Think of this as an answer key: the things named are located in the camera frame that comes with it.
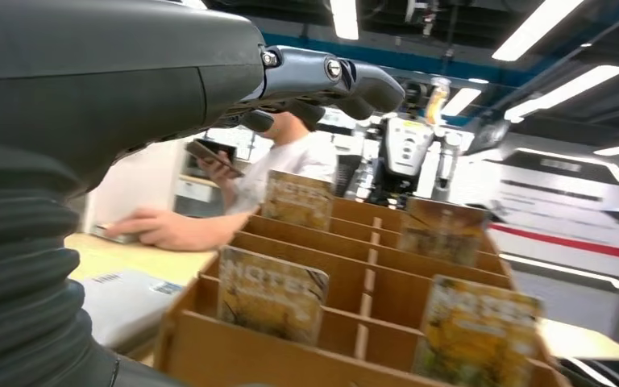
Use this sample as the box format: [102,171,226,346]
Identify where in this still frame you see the guest person's smartphone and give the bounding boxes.
[184,137,247,180]

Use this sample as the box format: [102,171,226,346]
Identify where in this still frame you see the grey card reader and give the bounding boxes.
[79,268,185,355]

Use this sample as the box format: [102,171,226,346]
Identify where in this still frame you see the guest person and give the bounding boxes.
[103,101,342,253]

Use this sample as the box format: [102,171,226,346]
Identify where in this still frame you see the black smartphone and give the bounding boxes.
[555,356,619,387]

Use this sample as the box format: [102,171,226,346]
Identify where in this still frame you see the patterned card stack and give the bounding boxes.
[92,223,141,246]

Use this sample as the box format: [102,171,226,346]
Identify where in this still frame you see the standing humanoid robot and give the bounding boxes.
[365,77,468,210]

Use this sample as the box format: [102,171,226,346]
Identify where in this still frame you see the wooden compartment card box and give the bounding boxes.
[154,194,573,387]

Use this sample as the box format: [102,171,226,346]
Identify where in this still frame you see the white laptop riser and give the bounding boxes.
[81,139,189,236]

